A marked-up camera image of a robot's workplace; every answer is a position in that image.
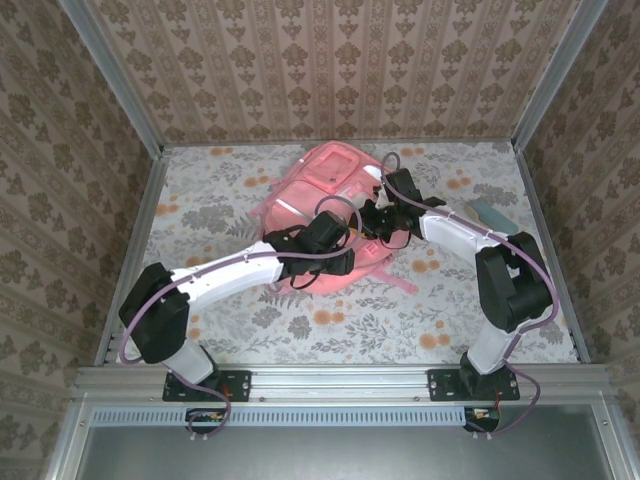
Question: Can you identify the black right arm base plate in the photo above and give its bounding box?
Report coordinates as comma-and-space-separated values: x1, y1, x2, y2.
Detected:
428, 368, 521, 404

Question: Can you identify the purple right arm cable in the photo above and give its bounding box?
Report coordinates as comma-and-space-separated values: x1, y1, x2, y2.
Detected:
382, 152, 559, 441

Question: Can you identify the aluminium right frame post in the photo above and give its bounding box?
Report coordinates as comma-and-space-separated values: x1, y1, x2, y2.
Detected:
512, 0, 609, 151

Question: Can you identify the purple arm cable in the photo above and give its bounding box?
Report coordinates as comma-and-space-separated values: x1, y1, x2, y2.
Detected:
118, 195, 364, 444
382, 152, 559, 441

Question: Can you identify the pink student backpack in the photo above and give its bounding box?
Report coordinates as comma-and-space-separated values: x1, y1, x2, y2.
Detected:
252, 141, 419, 296

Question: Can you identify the blue and beige pencil case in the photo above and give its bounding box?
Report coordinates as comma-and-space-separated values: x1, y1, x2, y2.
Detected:
467, 197, 514, 234

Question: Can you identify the aluminium frame post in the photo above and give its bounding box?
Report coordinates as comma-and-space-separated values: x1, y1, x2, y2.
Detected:
57, 0, 166, 156
512, 0, 609, 151

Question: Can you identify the grey slotted cable duct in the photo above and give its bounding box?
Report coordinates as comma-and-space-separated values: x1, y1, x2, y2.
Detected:
92, 405, 501, 427

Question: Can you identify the grey metal sheet panel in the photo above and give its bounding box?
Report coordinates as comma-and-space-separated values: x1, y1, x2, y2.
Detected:
79, 405, 614, 480

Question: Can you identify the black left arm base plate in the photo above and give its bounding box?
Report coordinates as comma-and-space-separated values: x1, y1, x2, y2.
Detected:
162, 368, 252, 404

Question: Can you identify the aluminium table edge rail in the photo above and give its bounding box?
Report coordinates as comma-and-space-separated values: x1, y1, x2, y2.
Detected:
74, 364, 614, 401

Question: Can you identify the floral table cloth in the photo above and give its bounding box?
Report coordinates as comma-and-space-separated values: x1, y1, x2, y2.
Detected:
115, 141, 581, 365

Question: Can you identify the aluminium left frame post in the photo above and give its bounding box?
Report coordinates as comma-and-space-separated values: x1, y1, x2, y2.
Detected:
57, 0, 166, 156

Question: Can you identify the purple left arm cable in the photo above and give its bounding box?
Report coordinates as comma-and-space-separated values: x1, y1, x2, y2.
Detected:
118, 195, 364, 444

